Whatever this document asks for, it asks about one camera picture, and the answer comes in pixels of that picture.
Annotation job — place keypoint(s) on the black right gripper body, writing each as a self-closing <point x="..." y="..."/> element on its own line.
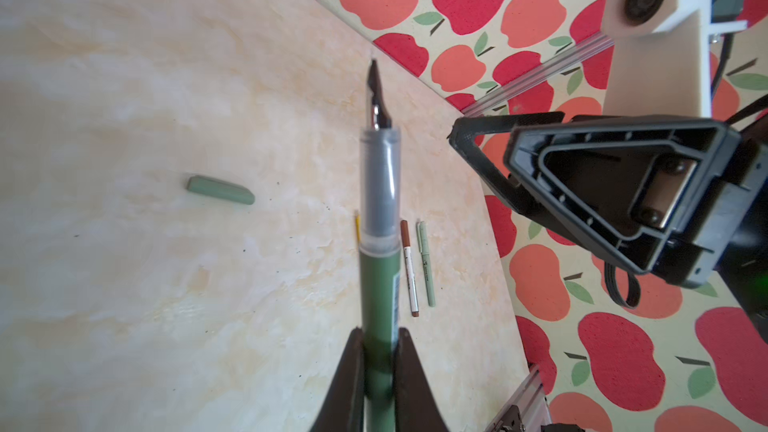
<point x="718" y="224"/>

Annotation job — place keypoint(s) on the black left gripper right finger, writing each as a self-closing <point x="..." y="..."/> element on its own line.
<point x="415" y="406"/>

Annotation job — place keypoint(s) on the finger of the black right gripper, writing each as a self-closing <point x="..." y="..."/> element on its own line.
<point x="482" y="143"/>
<point x="628" y="189"/>

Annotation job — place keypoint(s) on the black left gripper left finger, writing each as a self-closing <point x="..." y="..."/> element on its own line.
<point x="343" y="407"/>

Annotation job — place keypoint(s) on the dark green pen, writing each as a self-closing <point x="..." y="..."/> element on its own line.
<point x="379" y="253"/>

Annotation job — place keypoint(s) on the light green pen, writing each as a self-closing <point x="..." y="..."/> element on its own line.
<point x="424" y="251"/>

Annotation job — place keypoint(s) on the white pen brown end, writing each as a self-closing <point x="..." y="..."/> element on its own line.
<point x="410" y="273"/>

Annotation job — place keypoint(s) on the dark green pen cap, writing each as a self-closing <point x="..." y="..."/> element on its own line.
<point x="219" y="189"/>

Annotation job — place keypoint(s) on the aluminium right rear corner post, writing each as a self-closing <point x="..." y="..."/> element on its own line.
<point x="566" y="60"/>

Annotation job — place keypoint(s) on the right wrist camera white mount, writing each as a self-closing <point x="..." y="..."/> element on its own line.
<point x="660" y="63"/>

